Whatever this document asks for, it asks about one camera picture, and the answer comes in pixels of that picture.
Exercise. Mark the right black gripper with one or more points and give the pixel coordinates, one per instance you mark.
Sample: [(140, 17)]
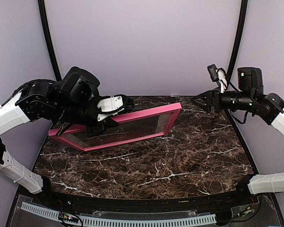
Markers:
[(217, 103)]

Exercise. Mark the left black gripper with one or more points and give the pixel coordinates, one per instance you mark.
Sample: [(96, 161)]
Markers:
[(92, 130)]

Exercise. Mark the pink wooden picture frame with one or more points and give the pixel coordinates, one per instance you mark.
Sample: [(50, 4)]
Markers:
[(174, 109)]

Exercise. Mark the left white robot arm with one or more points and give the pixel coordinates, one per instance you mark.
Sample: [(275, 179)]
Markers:
[(71, 101)]

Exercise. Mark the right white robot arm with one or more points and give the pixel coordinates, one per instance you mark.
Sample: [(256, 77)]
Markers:
[(270, 108)]

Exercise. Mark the left small circuit board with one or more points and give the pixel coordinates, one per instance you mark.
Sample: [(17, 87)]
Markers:
[(67, 217)]

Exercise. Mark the small circuit board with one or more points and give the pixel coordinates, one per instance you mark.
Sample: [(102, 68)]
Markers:
[(67, 217), (245, 212)]

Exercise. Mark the right small circuit board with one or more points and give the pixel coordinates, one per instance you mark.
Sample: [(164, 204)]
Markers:
[(245, 212)]

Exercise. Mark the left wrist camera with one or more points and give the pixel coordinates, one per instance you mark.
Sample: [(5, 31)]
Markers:
[(113, 105)]

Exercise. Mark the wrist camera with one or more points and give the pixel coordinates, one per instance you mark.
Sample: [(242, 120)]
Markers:
[(219, 76), (113, 105)]

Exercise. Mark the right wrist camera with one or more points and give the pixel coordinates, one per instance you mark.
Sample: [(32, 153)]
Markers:
[(219, 76)]

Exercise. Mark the black front rail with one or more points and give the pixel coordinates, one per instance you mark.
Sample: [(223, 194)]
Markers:
[(218, 203)]

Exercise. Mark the white slotted cable duct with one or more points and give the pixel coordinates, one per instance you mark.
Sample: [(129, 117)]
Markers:
[(121, 220)]

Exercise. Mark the right black enclosure post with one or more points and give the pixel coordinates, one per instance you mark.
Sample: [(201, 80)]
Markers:
[(238, 37)]

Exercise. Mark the black enclosure post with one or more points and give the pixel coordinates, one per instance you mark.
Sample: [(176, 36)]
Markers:
[(238, 37), (48, 39)]

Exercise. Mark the left black enclosure post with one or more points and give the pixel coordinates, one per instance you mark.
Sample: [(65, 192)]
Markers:
[(48, 39)]

